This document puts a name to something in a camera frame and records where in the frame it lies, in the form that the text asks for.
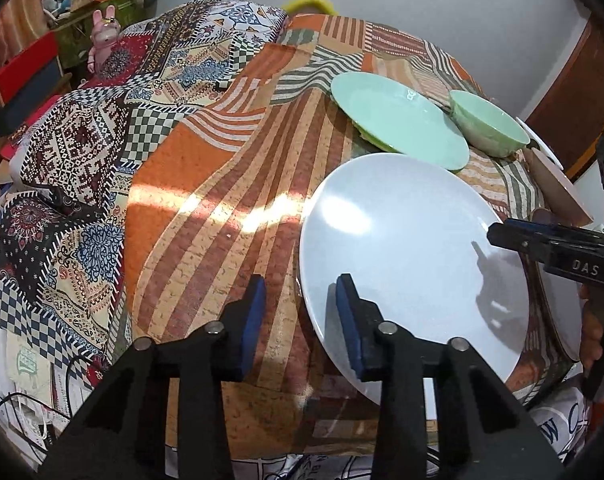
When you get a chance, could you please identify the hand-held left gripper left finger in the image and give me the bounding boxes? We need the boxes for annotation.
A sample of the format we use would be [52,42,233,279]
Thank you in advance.
[36,274,267,480]

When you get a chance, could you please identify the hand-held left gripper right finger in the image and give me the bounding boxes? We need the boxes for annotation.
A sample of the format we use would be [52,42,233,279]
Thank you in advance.
[336,274,565,480]

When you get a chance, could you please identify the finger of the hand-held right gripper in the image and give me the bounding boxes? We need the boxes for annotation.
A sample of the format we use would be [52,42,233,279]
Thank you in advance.
[504,217,604,250]
[487,224,558,263]

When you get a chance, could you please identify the large white plate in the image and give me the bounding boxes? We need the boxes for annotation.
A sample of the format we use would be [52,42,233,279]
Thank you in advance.
[298,152,530,406]

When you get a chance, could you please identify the green bowl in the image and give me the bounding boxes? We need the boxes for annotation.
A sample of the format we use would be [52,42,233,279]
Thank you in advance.
[448,89,531,158]

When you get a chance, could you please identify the person's right hand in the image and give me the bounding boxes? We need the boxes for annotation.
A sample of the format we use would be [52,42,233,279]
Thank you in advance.
[578,284,604,372]

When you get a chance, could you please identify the brown wooden door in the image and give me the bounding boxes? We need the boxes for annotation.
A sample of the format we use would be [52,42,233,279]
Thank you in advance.
[524,17,604,181]

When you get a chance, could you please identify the orange striped patchwork blanket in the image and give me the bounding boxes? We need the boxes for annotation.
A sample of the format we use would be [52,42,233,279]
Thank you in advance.
[114,12,583,461]

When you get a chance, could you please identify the white printed cloth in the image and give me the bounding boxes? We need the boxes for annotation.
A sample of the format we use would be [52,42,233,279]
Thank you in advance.
[0,305,598,480]

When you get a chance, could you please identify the green plate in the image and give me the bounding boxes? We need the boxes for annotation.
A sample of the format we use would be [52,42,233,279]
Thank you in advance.
[330,72,470,173]

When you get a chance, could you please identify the patterned patchwork blanket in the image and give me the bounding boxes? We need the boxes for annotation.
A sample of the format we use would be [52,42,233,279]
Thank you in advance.
[0,0,290,376]

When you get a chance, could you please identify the yellow fuzzy object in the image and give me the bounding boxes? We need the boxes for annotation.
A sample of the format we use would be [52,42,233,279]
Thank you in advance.
[282,0,340,16]

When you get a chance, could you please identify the pink rabbit toy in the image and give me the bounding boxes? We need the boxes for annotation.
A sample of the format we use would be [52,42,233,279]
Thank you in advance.
[84,5,121,73]

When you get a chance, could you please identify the green box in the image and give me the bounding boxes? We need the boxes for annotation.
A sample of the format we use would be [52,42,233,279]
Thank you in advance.
[52,0,135,68]

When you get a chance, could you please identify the red box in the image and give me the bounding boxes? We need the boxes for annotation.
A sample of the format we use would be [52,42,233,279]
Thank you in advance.
[0,30,65,106]

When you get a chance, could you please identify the brown striped curtain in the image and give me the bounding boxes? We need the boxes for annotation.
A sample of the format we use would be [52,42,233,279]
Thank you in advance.
[0,0,52,86]

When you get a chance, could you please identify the black cable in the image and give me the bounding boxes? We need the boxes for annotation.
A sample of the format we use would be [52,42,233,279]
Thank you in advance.
[0,352,95,456]

